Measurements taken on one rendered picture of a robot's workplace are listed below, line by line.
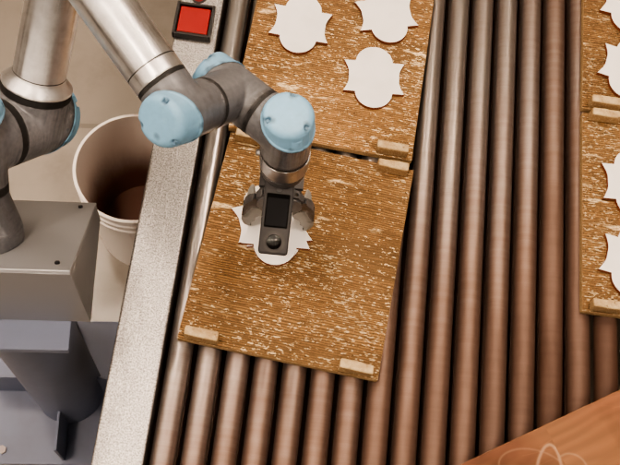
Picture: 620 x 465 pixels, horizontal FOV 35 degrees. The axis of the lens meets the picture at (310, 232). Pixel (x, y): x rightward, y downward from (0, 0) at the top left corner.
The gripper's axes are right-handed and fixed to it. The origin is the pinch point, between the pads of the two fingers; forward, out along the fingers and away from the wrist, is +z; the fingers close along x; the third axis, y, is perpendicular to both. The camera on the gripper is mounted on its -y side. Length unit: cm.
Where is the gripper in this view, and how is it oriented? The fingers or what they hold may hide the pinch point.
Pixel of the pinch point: (276, 227)
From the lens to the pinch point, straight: 166.4
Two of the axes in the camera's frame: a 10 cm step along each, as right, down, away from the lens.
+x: -9.9, -0.9, -0.5
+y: 0.7, -9.2, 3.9
